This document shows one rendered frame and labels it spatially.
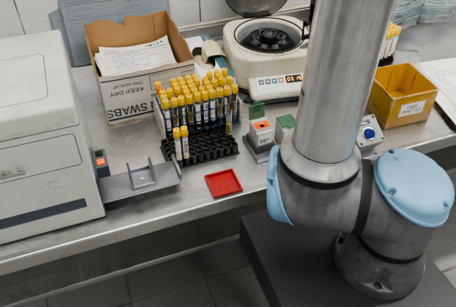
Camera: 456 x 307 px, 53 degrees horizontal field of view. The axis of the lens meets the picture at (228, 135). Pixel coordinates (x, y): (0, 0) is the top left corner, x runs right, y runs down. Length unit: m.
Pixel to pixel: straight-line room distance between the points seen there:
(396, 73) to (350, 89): 0.77
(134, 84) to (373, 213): 0.69
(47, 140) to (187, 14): 0.78
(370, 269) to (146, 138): 0.63
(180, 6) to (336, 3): 1.00
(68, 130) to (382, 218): 0.52
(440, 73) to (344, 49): 0.97
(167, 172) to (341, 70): 0.57
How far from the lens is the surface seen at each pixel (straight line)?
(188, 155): 1.06
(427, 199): 0.68
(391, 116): 1.20
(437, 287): 0.88
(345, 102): 0.56
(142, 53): 1.36
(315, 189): 0.64
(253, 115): 1.07
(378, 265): 0.78
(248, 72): 1.24
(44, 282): 1.70
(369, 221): 0.69
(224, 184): 1.03
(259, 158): 1.07
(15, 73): 0.91
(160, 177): 1.00
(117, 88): 1.15
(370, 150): 1.15
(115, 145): 1.15
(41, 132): 0.83
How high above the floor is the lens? 1.64
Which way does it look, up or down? 42 degrees down
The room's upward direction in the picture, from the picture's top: straight up
